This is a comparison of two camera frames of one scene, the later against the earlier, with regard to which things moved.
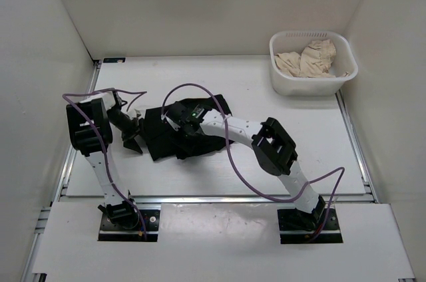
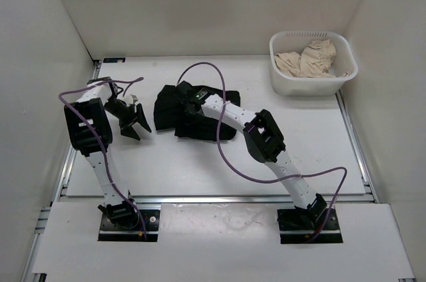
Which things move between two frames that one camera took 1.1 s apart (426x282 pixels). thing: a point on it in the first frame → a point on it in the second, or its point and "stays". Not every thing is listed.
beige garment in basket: [314, 62] stays
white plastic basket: [311, 63] stays
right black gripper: [181, 127] → [182, 106]
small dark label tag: [114, 60] stays
